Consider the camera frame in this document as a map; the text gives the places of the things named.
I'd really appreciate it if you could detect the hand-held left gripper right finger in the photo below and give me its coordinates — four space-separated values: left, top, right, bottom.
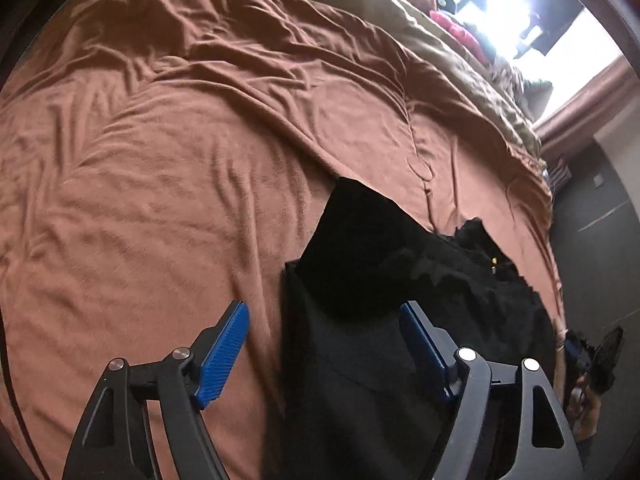
400 301 586 480

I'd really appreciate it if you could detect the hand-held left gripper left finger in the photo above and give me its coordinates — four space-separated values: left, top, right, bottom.
62 301 251 480

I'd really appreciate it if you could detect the black shirt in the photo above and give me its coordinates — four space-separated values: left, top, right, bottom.
255 176 568 480

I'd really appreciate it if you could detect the person's right hand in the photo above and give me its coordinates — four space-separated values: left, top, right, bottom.
570 385 601 441

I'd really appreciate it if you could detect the brown blanket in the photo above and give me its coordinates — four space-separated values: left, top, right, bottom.
0 0 568 480

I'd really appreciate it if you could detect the pink curtain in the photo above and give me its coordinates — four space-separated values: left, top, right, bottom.
535 55 640 156

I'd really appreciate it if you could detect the beige duvet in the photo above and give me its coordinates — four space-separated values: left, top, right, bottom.
245 0 546 161

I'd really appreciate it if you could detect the pink cushion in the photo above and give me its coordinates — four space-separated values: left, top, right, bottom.
430 10 488 63

